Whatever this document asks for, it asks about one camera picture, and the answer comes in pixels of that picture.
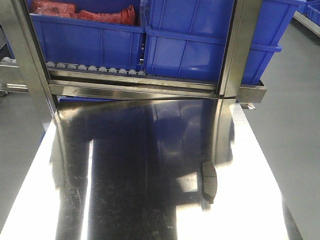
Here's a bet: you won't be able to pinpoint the second-right grey brake pad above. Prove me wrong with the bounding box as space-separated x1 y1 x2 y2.
201 161 218 204

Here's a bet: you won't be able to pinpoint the left blue plastic bin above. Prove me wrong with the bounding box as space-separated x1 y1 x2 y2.
30 0 145 71

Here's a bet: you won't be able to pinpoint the right blue plastic bin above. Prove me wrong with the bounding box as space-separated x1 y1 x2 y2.
144 0 305 85

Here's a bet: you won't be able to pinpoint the roller conveyor track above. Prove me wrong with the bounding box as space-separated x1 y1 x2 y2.
0 56 147 80

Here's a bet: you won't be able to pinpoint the red bubble wrap bags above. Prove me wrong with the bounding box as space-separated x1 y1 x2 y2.
30 0 136 26

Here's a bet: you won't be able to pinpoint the blue plastic bin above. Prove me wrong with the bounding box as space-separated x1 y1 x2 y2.
144 0 305 85
30 0 145 71

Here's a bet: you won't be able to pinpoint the stainless steel rack frame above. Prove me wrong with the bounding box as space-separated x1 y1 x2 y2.
0 0 267 126

